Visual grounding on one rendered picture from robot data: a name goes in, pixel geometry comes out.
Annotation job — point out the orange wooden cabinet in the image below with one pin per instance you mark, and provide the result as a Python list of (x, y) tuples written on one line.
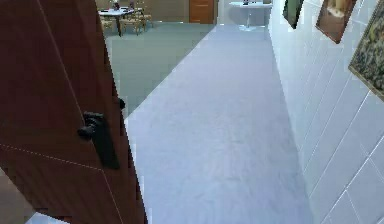
[(201, 10)]

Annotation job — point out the tan wooden chair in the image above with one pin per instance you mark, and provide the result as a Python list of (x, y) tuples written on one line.
[(107, 22), (135, 20)]

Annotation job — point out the white dining table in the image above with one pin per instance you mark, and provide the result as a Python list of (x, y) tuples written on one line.
[(115, 12)]

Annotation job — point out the dark green framed picture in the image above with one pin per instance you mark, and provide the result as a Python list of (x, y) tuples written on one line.
[(292, 10)]

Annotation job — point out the brown wooden room door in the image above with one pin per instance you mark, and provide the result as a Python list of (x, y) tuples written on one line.
[(50, 83)]

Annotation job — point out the brown framed picture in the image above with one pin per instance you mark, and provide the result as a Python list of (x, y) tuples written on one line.
[(333, 18)]

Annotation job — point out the gold framed mottled picture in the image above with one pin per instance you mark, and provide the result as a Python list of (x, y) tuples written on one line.
[(368, 60)]

